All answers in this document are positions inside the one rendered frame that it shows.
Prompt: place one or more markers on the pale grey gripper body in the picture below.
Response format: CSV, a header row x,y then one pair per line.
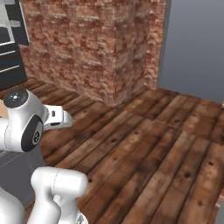
x,y
67,119

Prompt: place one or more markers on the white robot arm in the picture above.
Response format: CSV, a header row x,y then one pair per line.
x,y
17,128

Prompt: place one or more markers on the grey base cupboard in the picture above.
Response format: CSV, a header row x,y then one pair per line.
x,y
17,172

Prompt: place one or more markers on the black built-in oven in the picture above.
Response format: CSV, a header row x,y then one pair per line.
x,y
11,64

